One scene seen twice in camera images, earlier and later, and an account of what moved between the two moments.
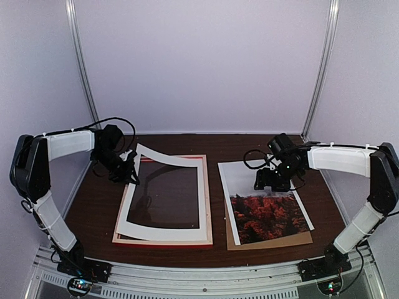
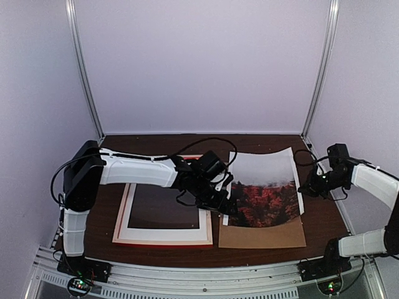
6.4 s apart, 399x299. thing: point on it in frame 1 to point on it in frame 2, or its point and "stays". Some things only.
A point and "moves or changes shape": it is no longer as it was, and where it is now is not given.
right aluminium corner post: (324, 66) stays
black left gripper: (125, 175) to (218, 205)
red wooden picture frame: (120, 238) stays
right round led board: (331, 286) stays
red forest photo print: (259, 215) moves or changes shape
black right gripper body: (279, 180) to (324, 184)
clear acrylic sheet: (166, 195) stays
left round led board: (80, 286) stays
